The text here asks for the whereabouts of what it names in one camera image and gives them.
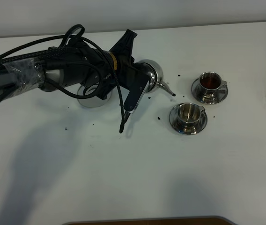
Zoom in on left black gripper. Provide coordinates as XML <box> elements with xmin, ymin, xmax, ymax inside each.
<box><xmin>109</xmin><ymin>29</ymin><xmax>137</xmax><ymax>89</ymax></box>

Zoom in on stainless steel teapot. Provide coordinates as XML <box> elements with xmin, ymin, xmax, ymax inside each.
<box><xmin>134</xmin><ymin>60</ymin><xmax>176</xmax><ymax>97</ymax></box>

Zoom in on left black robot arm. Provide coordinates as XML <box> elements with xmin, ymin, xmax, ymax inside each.
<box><xmin>0</xmin><ymin>24</ymin><xmax>148</xmax><ymax>131</ymax></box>

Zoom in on round steel teapot trivet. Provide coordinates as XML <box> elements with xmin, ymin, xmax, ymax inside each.
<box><xmin>77</xmin><ymin>83</ymin><xmax>111</xmax><ymax>108</ymax></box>

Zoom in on far steel saucer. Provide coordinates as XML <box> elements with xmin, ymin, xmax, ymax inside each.
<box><xmin>191</xmin><ymin>78</ymin><xmax>229</xmax><ymax>105</ymax></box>

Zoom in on steel saucer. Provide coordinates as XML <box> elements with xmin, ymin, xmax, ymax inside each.
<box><xmin>169</xmin><ymin>105</ymin><xmax>207</xmax><ymax>135</ymax></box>
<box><xmin>191</xmin><ymin>78</ymin><xmax>229</xmax><ymax>105</ymax></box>

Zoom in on far steel teacup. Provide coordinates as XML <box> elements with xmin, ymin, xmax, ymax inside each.
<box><xmin>199</xmin><ymin>72</ymin><xmax>227</xmax><ymax>98</ymax></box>

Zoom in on steel teacup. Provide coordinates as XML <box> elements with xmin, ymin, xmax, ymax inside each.
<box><xmin>175</xmin><ymin>103</ymin><xmax>205</xmax><ymax>128</ymax></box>
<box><xmin>199</xmin><ymin>72</ymin><xmax>227</xmax><ymax>98</ymax></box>

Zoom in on near steel saucer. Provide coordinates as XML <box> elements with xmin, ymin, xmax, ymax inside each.
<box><xmin>169</xmin><ymin>105</ymin><xmax>207</xmax><ymax>135</ymax></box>

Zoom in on near steel teacup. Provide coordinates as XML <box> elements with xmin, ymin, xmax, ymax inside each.
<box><xmin>175</xmin><ymin>103</ymin><xmax>205</xmax><ymax>128</ymax></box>

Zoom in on black braided camera cable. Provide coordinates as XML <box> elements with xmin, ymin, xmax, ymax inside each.
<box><xmin>0</xmin><ymin>23</ymin><xmax>133</xmax><ymax>135</ymax></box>

